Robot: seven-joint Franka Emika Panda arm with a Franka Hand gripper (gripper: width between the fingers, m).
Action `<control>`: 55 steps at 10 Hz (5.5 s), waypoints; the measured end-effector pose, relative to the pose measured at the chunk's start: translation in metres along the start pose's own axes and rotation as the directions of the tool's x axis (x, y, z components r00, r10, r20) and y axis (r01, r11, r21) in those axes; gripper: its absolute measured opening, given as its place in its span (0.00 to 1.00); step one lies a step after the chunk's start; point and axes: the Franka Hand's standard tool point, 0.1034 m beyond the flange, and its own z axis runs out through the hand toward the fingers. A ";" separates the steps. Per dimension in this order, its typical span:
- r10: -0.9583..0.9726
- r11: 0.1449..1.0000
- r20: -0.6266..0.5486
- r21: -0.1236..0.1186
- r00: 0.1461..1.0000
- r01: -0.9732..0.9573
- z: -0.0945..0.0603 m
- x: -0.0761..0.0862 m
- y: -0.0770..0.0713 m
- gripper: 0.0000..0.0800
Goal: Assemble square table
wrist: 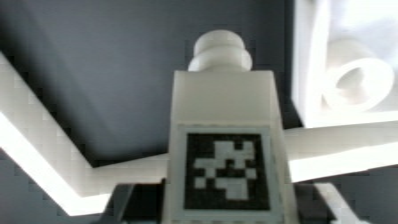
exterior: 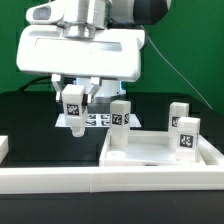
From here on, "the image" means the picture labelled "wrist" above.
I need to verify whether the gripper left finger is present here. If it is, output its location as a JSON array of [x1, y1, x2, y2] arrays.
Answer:
[[104, 181, 166, 224]]

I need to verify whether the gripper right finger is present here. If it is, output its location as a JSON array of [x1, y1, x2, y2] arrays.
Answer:
[[292, 181, 372, 224]]

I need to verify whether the white table leg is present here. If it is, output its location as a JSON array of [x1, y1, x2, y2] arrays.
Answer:
[[163, 30, 301, 224]]

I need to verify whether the white square table top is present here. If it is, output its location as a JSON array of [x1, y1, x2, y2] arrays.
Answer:
[[292, 0, 398, 128]]

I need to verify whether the white U-shaped obstacle fence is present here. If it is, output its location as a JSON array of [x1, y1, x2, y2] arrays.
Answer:
[[0, 53, 398, 216]]

